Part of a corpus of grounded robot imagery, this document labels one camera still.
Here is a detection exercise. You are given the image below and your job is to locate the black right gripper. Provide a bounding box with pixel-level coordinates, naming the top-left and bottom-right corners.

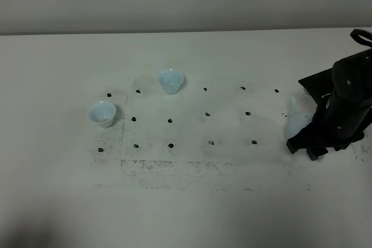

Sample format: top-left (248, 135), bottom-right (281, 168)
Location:
top-left (286, 67), bottom-right (371, 160)

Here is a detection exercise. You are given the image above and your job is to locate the light blue porcelain teapot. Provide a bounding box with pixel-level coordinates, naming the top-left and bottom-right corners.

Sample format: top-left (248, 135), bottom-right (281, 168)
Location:
top-left (284, 96), bottom-right (312, 141)

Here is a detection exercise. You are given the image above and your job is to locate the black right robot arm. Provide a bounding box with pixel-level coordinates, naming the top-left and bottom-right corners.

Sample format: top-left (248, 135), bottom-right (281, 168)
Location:
top-left (286, 29), bottom-right (371, 160)

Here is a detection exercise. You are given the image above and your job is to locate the light blue teacup, back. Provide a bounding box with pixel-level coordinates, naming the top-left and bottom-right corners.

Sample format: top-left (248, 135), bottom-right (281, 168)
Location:
top-left (158, 69), bottom-right (184, 95)

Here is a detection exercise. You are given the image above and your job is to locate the light blue teacup,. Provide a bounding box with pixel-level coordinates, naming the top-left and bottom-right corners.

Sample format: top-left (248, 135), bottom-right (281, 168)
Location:
top-left (158, 69), bottom-right (184, 95)
top-left (88, 100), bottom-right (117, 128)

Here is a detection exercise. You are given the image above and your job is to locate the light blue teacup, front left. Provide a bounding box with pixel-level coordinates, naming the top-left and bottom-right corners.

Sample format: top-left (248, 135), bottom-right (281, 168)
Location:
top-left (88, 100), bottom-right (117, 128)

